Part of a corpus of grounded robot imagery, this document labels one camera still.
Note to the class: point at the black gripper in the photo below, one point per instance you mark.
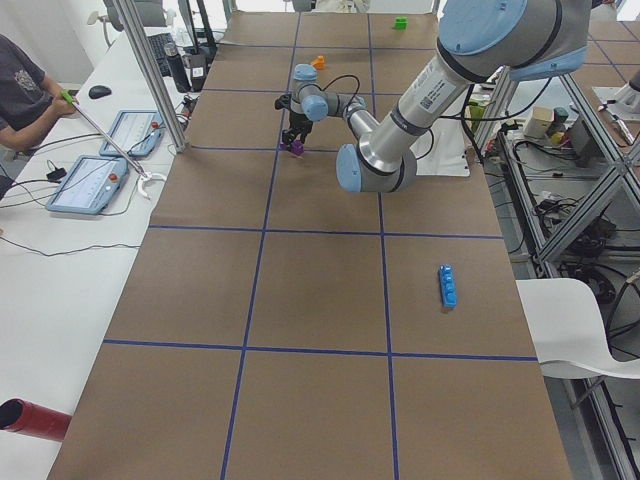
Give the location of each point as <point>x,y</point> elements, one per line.
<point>299,121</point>

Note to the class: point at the purple trapezoid block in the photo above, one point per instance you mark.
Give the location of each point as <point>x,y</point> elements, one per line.
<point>296,147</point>

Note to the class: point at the orange trapezoid block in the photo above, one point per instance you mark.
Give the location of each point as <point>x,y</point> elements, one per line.
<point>319,63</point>

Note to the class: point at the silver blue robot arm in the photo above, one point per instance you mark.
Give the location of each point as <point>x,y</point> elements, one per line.
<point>534,39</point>

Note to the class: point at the black water bottle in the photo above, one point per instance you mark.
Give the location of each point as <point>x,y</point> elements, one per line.
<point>177,68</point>

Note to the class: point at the green block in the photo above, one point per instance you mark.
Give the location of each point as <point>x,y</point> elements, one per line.
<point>400,23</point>

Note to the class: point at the far blue teach pendant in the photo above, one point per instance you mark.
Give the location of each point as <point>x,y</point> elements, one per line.
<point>138,132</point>

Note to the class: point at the blue teach pendant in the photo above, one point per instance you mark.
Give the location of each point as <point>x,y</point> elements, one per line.
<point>89,185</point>
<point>138,132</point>

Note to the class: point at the black keyboard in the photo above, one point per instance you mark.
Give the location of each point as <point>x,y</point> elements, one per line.
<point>157,44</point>

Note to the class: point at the black computer mouse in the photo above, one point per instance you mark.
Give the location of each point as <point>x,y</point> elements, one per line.
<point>99,91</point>

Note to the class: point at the long blue four-stud brick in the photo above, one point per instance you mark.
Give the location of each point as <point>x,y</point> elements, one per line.
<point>448,288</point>

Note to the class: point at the near blue teach pendant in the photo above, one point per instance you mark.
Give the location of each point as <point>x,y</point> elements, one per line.
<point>89,185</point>

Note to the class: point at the small cardboard box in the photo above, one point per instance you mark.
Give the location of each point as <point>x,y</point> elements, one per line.
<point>538,122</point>

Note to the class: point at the person in grey shirt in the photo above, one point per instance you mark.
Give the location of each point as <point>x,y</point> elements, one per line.
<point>31,101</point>

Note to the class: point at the white chair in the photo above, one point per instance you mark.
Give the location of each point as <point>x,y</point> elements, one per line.
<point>567,330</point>

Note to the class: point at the red cylinder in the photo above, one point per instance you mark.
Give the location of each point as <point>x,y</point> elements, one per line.
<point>26,418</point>

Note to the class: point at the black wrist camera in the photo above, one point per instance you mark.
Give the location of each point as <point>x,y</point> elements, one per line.
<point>283,102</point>

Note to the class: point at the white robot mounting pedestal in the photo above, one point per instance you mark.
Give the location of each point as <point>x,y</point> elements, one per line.
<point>439,154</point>

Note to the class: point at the green handled reacher grabber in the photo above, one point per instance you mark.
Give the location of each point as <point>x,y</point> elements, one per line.
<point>144,176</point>

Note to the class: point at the aluminium frame post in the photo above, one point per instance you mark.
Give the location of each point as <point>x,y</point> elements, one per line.
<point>136,34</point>

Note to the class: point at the aluminium frame structure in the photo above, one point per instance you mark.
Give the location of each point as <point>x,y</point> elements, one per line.
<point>552,194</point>

